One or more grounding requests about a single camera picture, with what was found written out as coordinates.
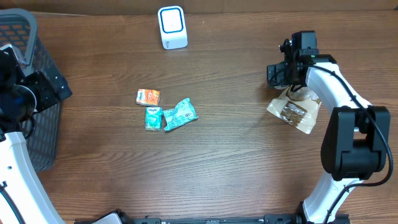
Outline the brown white snack bag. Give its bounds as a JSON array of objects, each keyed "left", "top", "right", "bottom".
[{"left": 267, "top": 86, "right": 322, "bottom": 134}]

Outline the teal packet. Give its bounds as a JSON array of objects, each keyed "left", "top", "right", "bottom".
[{"left": 163, "top": 98, "right": 198, "bottom": 131}]

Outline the teal tissue pack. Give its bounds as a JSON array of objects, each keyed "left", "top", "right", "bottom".
[{"left": 145, "top": 107, "right": 163, "bottom": 131}]

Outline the orange snack packet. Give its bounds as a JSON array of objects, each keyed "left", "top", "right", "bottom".
[{"left": 136, "top": 89, "right": 160, "bottom": 106}]

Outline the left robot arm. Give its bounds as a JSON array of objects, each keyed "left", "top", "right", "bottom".
[{"left": 1, "top": 44, "right": 72, "bottom": 223}]

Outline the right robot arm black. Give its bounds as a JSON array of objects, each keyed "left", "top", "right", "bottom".
[{"left": 264, "top": 30, "right": 394, "bottom": 223}]

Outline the white barcode scanner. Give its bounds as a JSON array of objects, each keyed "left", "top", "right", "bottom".
[{"left": 157, "top": 6, "right": 188, "bottom": 50}]

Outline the grey plastic shopping basket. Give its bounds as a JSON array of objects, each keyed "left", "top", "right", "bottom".
[{"left": 1, "top": 9, "right": 72, "bottom": 172}]

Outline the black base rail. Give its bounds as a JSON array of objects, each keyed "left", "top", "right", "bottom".
[{"left": 130, "top": 215, "right": 305, "bottom": 224}]

